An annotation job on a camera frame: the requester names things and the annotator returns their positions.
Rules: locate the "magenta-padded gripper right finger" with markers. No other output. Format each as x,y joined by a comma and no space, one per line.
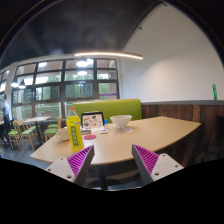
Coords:
165,165

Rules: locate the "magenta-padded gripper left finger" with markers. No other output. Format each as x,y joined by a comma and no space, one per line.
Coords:
60,166

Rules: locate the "yellow drink bottle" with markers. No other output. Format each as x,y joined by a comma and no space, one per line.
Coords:
75,133

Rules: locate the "white mug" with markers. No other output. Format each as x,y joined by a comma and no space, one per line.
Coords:
63,134

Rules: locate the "dark grey flat box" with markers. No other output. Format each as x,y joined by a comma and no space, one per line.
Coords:
85,131

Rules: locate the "wooden chairs with green seats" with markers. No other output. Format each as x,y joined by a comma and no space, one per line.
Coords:
29,131

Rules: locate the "white paper sachet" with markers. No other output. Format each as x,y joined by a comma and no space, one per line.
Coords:
128,129

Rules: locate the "light wooden dining table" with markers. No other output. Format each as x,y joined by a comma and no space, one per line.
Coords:
36,119

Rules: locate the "black-framed picture stand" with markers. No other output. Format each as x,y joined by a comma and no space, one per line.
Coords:
92,120

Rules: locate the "red patterned sachet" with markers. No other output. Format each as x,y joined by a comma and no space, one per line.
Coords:
118,130

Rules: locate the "small blue-capped bottle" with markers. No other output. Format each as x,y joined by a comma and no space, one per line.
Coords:
105,123

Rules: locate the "white bowl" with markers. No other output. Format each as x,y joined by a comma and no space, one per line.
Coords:
120,120

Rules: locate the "green upholstered bench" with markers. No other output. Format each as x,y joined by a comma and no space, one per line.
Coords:
123,107

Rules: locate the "person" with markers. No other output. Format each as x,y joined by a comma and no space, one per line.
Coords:
5,111

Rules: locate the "large dark-framed window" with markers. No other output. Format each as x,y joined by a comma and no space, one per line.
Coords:
63,83

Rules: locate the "green bottle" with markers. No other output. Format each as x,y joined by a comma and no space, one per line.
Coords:
214,92

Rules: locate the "round pendant lamps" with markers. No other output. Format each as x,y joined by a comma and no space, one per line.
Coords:
81,63

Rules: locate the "curved linear ceiling light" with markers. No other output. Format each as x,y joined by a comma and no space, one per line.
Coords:
110,54

